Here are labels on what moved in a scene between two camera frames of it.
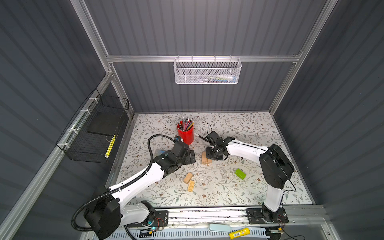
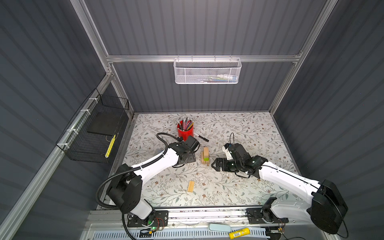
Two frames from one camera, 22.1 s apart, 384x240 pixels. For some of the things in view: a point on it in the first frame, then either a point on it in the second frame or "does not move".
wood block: (191, 186) does not move
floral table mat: (232, 181) does not move
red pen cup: (185, 130) does not move
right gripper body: (211, 153) -> (228, 165)
